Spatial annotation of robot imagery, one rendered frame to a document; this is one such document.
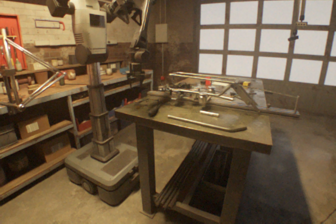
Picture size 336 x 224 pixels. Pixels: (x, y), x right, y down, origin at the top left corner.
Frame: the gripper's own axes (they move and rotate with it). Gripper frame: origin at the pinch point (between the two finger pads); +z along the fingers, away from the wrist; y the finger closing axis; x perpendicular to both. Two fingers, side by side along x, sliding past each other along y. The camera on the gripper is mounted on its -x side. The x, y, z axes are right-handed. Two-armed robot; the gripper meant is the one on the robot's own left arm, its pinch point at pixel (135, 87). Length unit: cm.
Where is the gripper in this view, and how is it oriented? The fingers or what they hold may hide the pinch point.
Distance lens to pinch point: 98.1
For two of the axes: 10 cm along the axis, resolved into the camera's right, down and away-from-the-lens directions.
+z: 0.0, 9.6, 2.9
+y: 9.6, -0.8, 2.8
